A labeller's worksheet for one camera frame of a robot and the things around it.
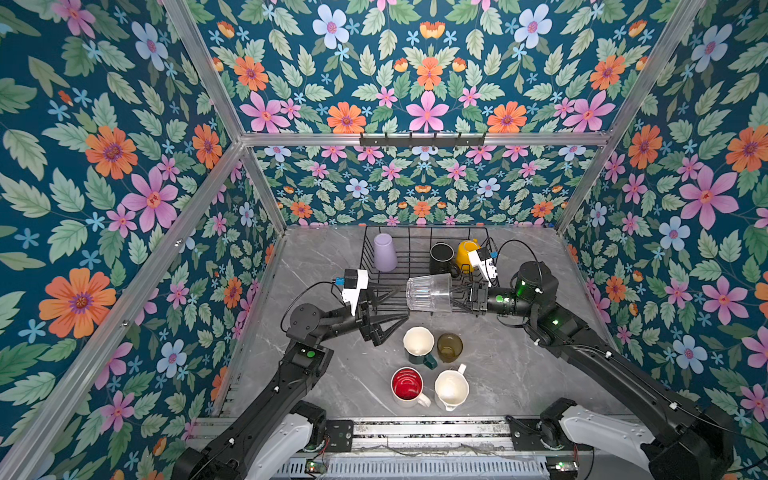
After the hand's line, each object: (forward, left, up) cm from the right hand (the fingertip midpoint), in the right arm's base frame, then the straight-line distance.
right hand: (443, 295), depth 63 cm
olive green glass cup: (+1, -4, -30) cm, 31 cm away
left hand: (-3, +9, +2) cm, 9 cm away
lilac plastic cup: (+29, +15, -22) cm, 40 cm away
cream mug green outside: (+2, +5, -29) cm, 29 cm away
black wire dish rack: (+33, +12, -25) cm, 43 cm away
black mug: (+26, -3, -20) cm, 33 cm away
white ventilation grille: (-27, +6, -32) cm, 43 cm away
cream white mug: (-10, -4, -29) cm, 31 cm away
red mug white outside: (-10, +8, -30) cm, 33 cm away
